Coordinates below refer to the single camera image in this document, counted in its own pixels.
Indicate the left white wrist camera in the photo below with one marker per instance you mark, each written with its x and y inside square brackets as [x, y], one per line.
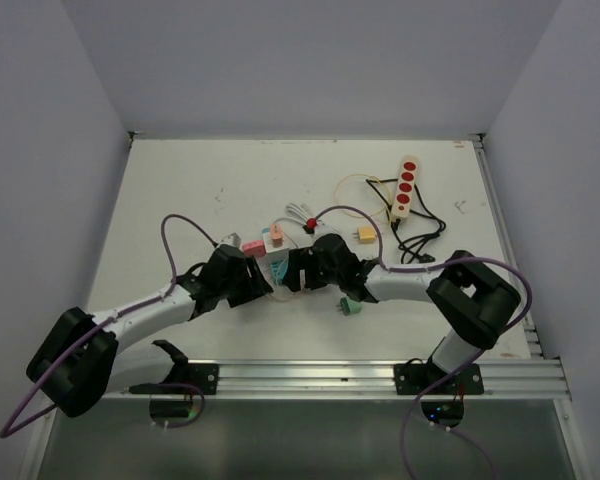
[233, 240]

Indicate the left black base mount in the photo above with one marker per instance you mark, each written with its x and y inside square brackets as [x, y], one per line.
[191, 381]

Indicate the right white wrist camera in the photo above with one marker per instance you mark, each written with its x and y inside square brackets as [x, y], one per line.
[315, 228]

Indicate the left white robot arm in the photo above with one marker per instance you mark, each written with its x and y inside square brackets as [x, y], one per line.
[74, 364]

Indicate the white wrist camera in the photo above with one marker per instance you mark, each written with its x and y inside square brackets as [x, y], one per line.
[315, 228]
[233, 240]

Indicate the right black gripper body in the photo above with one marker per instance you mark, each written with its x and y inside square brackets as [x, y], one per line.
[316, 275]

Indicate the white cube charger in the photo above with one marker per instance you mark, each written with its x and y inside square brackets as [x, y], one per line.
[276, 251]

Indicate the pink charger cube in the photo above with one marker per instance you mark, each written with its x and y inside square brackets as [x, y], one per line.
[256, 249]

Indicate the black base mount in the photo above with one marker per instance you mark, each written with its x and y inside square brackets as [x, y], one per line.
[191, 381]
[430, 380]

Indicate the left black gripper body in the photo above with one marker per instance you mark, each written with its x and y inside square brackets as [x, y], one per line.
[243, 286]

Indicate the orange charger plug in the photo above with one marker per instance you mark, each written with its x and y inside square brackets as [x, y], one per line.
[365, 235]

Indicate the salmon small charger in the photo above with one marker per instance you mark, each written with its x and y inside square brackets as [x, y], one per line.
[277, 235]

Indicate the green charger plug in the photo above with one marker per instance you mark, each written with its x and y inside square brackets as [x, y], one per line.
[348, 306]

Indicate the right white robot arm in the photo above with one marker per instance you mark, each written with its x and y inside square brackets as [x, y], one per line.
[477, 303]

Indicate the cream power strip red sockets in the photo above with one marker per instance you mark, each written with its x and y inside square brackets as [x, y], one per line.
[405, 188]

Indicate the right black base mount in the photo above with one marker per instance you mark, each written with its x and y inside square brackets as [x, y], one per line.
[430, 380]

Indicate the aluminium front rail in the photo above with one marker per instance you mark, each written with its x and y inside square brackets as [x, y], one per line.
[334, 419]

